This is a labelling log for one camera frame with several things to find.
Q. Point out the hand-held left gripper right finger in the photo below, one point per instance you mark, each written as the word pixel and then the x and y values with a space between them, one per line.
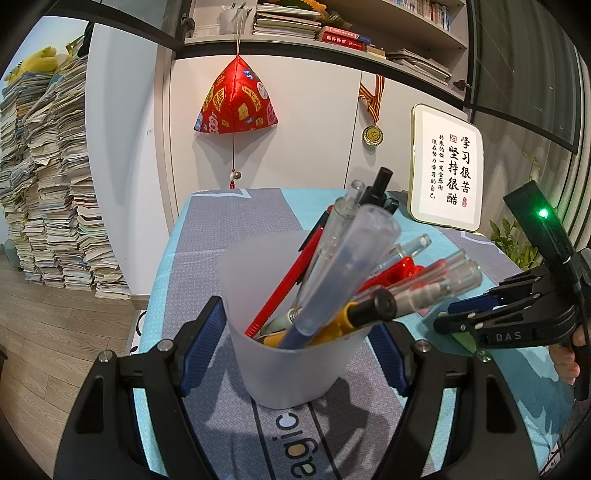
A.
pixel 390 360

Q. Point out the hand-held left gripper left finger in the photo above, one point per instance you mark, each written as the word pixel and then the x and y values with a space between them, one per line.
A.
pixel 201 344

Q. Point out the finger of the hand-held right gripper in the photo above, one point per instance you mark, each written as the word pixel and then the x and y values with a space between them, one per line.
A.
pixel 475 303
pixel 457 324

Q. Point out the green highlighter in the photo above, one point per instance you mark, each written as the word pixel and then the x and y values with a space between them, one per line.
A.
pixel 464 340

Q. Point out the clear pen with red refill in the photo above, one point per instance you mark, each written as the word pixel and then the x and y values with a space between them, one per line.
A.
pixel 434 286

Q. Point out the yellow pen with black ends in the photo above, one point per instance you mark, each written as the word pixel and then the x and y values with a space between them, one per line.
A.
pixel 341 318

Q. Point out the frosted plastic cup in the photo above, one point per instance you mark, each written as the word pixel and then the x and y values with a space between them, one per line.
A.
pixel 295 374

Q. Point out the frosted blue pen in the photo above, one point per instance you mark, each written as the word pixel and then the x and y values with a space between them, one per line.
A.
pixel 341 267

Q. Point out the slim dark red pen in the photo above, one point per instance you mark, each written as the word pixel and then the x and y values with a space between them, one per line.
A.
pixel 286 281

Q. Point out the clear click pen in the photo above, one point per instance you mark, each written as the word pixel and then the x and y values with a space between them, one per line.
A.
pixel 341 217

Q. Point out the person's right hand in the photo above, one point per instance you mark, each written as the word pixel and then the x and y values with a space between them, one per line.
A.
pixel 563 364

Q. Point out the green leafy plant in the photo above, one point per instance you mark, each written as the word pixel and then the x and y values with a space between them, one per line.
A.
pixel 517 240

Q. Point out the blue and grey table mat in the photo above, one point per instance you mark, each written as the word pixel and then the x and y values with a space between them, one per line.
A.
pixel 207 240

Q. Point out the framed calligraphy sign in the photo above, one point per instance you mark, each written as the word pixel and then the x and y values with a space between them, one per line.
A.
pixel 448 170

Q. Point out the glass cabinet door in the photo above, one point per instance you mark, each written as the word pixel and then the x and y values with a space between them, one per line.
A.
pixel 115 32
pixel 517 69

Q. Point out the gold medal with striped ribbon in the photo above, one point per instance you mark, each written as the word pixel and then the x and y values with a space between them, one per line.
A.
pixel 372 134

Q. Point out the stack of loose papers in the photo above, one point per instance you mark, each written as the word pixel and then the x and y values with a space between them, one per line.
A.
pixel 418 64

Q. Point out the tall pile of worn books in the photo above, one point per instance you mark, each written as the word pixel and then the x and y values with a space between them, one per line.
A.
pixel 55 184

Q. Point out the red pyramid hanging ornament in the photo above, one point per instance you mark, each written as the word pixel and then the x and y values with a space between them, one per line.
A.
pixel 235 97

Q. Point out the row of colourful books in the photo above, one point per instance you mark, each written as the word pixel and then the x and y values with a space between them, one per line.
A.
pixel 429 11

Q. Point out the stack of red books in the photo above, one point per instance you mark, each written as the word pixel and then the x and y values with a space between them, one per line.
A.
pixel 341 37

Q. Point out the grey bookshelf cabinet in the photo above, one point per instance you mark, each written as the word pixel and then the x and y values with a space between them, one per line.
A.
pixel 207 27

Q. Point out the pale pen holder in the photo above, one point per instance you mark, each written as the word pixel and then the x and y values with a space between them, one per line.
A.
pixel 233 21

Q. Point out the yellow plush toy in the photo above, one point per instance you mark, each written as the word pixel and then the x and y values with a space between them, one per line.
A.
pixel 34 62

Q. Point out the stack of magazines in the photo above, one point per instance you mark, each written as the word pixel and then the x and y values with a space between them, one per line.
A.
pixel 286 21

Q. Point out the yellow green crochet flower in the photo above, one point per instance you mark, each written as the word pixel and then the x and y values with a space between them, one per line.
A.
pixel 300 3

